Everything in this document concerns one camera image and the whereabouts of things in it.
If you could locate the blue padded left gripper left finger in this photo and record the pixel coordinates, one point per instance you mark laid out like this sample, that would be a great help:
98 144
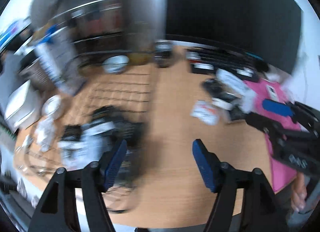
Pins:
56 209

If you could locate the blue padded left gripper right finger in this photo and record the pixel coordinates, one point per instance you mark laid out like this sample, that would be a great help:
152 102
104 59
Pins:
260 209

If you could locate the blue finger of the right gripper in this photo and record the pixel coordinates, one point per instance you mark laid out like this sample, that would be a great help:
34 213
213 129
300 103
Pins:
281 109

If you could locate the person's right hand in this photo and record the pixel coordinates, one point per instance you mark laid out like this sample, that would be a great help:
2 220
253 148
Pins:
299 193

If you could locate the white remote control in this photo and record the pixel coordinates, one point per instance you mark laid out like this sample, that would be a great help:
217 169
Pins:
271 91

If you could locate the white snack bag near keyboard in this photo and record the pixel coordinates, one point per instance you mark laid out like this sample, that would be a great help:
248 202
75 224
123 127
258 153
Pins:
247 95

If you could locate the white sachet with red logo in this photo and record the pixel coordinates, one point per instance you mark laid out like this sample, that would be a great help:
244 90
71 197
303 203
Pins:
205 112

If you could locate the black white tissue box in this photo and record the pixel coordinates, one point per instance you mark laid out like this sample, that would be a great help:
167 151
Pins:
221 98

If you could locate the rice cracker snack bag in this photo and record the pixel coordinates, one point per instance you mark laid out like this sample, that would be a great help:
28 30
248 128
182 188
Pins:
76 155

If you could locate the clear glass jar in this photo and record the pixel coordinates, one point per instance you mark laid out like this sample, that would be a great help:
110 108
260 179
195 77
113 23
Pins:
27 158

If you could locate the crumpled white tissue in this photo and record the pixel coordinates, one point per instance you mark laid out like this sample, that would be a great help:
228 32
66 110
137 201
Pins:
45 133

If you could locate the black tissue pack middle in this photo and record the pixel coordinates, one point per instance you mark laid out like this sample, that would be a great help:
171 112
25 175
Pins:
72 133

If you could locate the black mechanical keyboard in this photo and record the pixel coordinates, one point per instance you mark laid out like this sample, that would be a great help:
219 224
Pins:
208 61

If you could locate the black computer monitor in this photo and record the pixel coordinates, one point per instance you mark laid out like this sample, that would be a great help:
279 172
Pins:
269 29

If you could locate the white lidded storage box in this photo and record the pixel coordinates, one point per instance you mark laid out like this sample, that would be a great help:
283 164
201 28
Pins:
24 107

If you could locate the dark glass jar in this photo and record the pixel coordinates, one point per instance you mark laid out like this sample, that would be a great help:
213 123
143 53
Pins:
163 53

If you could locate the clear glass with liquid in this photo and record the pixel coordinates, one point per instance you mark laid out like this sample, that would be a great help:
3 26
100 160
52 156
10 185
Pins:
139 58

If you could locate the small ceramic bowl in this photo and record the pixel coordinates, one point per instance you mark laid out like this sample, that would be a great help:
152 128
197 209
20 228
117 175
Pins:
115 64

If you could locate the grey woven basket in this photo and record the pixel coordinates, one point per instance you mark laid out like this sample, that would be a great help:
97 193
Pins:
33 72

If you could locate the white blue water carton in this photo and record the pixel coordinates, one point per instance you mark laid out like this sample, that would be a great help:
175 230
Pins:
57 56

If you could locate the dark acrylic organizer shelf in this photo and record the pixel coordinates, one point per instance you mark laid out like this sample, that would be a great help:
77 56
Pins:
94 25

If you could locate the black wire basket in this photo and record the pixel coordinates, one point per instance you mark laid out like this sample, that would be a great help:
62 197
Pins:
130 91

